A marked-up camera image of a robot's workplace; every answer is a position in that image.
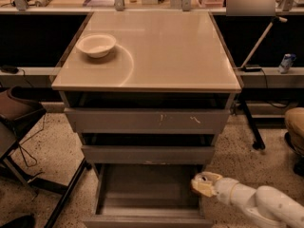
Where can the brown office chair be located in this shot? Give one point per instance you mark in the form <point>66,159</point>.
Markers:
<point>17,117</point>

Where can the bottom grey open drawer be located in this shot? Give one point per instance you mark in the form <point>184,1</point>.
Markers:
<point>147,196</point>

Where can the blue white can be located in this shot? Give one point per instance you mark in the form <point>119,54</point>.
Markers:
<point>286,63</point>

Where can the grey drawer cabinet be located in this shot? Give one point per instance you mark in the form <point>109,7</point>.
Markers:
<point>163,59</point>

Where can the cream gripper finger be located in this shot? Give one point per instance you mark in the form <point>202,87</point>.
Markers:
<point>209,176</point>
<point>204,187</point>

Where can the black shoe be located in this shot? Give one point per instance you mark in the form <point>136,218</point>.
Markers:
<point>27,221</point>

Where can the black power adapter right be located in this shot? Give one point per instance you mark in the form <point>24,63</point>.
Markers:
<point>252,68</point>

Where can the middle grey drawer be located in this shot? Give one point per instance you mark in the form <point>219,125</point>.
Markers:
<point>148,155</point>

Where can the person tan trouser leg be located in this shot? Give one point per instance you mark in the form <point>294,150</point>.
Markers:
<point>294,122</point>

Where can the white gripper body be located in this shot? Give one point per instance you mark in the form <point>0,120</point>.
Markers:
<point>224,186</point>

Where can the black power adapter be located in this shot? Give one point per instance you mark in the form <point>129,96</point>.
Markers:
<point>252,68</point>
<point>9,69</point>

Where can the white bowl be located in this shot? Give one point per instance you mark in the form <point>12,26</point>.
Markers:
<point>96,45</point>

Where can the top grey drawer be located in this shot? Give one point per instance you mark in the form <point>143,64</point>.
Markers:
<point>147,121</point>

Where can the black power adapter left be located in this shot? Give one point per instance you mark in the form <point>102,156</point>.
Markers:
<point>9,69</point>

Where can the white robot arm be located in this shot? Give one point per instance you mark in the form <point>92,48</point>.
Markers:
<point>265,206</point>

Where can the white pole stand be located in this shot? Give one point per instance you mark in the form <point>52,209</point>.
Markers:
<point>274,20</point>

